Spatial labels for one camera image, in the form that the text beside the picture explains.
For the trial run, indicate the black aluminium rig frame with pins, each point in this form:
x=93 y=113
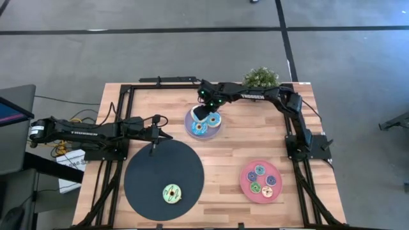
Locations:
x=166 y=86

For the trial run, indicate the small tan donut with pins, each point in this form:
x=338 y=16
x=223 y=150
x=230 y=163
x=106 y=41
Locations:
x=263 y=192

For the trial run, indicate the black mount bar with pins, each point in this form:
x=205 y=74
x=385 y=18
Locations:
x=172 y=79

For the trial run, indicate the dark rounded floor object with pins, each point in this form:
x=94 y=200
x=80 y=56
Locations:
x=11 y=220

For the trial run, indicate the purple round plate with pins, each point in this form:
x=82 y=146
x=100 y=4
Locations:
x=211 y=132

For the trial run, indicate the pink round plate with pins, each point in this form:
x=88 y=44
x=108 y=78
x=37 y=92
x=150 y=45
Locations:
x=246 y=188

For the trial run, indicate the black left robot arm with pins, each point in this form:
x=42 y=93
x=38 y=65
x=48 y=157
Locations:
x=89 y=132

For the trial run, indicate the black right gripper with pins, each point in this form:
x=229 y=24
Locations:
x=202 y=113

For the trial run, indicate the black desk beam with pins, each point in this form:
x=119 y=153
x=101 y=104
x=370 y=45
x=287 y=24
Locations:
x=48 y=166

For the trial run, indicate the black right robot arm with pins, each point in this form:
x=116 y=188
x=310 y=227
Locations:
x=252 y=96

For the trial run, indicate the white printed paper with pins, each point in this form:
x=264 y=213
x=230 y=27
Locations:
x=74 y=161

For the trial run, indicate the small green potted plant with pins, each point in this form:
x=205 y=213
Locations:
x=260 y=78

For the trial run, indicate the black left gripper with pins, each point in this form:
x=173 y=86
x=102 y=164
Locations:
x=153 y=132

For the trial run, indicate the black round mat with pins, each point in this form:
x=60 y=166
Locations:
x=143 y=185

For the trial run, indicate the black stand leg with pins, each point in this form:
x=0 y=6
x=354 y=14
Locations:
x=396 y=121

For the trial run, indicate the monitor screen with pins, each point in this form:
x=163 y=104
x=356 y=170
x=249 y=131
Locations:
x=9 y=113

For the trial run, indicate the large green iced donut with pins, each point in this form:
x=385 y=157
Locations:
x=165 y=194

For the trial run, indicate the small green donut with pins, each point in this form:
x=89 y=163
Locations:
x=252 y=188

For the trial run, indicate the large blue iced donut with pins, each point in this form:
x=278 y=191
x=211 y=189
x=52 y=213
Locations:
x=216 y=123
x=195 y=129

